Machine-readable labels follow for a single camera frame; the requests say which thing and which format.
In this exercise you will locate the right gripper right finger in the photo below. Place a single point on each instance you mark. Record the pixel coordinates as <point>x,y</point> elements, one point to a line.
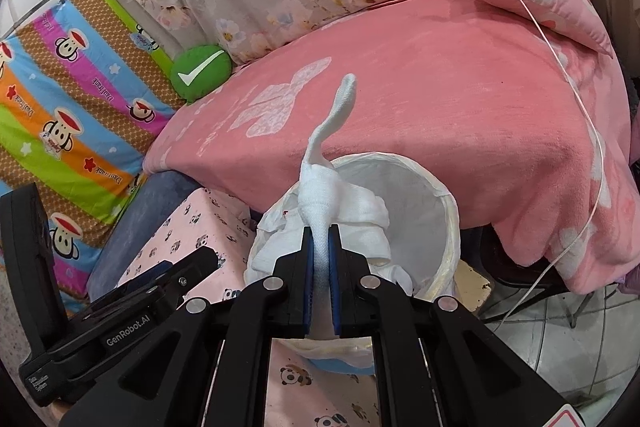
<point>435,363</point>

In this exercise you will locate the white lined trash bin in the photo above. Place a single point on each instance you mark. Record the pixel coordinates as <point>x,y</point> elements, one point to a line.
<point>424,234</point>

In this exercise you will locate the green checkmark cushion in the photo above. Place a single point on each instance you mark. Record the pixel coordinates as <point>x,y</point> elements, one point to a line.
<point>199,71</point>

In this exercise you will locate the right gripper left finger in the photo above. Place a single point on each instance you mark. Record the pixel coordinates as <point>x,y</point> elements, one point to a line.
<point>207,365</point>

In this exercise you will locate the colourful monkey print blanket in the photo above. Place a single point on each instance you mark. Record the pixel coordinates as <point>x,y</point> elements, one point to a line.
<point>84,93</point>

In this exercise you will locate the pink blanket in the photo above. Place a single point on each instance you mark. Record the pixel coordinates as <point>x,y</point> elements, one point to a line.
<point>530,133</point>

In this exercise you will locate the blue velvet cushion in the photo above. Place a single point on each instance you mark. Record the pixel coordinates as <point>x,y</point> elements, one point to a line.
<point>158,197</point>

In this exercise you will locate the white cloth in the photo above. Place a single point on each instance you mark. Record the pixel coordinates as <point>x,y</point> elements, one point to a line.
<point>324,198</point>

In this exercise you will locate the pink panda print cloth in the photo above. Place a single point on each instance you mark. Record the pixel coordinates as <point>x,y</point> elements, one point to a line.
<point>298,394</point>

